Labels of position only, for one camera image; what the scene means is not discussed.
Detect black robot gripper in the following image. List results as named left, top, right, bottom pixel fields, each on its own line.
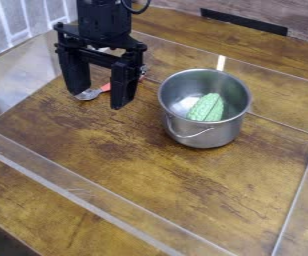
left=54, top=0, right=147, bottom=110

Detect green bumpy toy gourd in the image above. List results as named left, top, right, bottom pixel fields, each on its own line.
left=186, top=93, right=223, bottom=122

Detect silver metal pot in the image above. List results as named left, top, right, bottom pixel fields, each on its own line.
left=158, top=69, right=252, bottom=148

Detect red handled metal spoon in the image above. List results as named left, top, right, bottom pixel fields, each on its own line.
left=73, top=73, right=146, bottom=102

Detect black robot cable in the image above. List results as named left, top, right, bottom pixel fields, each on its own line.
left=121, top=0, right=153, bottom=15

